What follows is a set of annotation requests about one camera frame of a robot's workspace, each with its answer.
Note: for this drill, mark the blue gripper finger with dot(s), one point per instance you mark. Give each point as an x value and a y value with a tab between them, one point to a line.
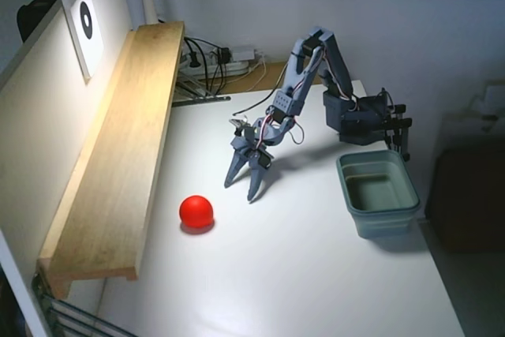
236	165
257	181

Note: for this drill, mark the blue gripper body with servo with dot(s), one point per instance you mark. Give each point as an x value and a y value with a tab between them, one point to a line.
245	150

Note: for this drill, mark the red ball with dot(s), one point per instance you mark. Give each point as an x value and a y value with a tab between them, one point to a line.
196	210

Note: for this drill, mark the blue 3D-printed robot arm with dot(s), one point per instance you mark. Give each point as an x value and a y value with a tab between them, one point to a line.
335	64

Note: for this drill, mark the grey collapsible container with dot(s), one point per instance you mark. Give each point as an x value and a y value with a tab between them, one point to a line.
378	226

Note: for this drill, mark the white power strip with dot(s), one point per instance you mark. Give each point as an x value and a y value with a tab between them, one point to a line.
236	65

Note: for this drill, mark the white power adapter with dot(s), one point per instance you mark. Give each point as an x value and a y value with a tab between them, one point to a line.
242	53

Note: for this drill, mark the black power plug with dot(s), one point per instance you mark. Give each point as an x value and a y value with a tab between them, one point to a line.
194	61
223	55

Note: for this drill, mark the long wooden shelf board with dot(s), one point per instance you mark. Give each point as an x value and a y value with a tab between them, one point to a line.
118	155

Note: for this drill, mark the black table clamp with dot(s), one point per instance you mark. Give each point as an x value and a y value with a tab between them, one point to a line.
402	123
400	108

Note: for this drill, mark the dark bulky seat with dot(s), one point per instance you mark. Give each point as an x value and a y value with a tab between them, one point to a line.
473	203

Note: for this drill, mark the pale grey box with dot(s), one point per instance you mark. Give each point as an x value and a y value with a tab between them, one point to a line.
491	100

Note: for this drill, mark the small wrist camera board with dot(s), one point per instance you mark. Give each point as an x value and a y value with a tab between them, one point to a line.
238	124

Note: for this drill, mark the grey metal shelf bracket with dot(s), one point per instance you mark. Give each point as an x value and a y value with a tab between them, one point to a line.
47	313
201	99

